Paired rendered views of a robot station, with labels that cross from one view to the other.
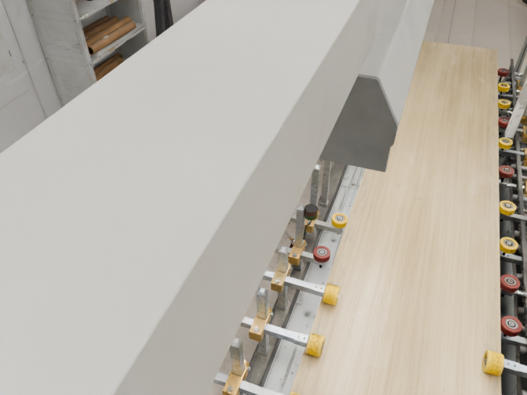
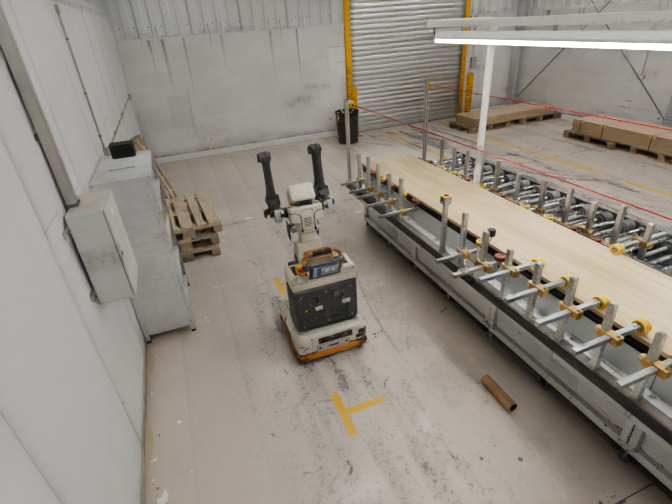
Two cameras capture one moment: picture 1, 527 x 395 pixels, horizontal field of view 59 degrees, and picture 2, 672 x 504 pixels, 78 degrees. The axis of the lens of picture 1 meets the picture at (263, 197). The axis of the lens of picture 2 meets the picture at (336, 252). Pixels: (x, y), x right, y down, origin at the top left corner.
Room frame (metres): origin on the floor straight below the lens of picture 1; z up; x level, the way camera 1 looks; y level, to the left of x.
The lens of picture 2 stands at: (0.25, 2.38, 2.52)
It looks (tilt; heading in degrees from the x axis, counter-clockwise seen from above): 29 degrees down; 319
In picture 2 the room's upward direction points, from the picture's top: 4 degrees counter-clockwise
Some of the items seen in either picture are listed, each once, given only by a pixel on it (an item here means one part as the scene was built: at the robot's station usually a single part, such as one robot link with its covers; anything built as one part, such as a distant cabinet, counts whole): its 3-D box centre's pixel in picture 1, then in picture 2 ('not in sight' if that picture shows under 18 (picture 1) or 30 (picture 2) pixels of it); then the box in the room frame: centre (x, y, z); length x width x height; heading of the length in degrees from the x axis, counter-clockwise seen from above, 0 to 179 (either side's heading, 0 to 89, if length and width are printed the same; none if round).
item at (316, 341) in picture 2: not in sight; (335, 336); (2.31, 0.69, 0.23); 0.41 x 0.02 x 0.08; 68
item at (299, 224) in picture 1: (299, 242); (482, 259); (1.54, -0.17, 0.89); 0.04 x 0.04 x 0.48; 69
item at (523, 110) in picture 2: not in sight; (505, 113); (5.34, -7.83, 0.23); 2.41 x 0.77 x 0.17; 70
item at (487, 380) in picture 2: not in sight; (498, 392); (1.13, 0.14, 0.04); 0.30 x 0.08 x 0.08; 159
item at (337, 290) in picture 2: not in sight; (320, 286); (2.53, 0.62, 0.59); 0.55 x 0.34 x 0.83; 68
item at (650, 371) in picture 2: not in sight; (645, 373); (0.37, 0.38, 0.95); 0.36 x 0.03 x 0.03; 69
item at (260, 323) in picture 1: (260, 323); (537, 288); (1.06, 0.02, 0.95); 0.14 x 0.06 x 0.05; 159
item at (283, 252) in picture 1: (282, 284); (505, 278); (1.31, -0.08, 0.86); 0.04 x 0.04 x 0.48; 69
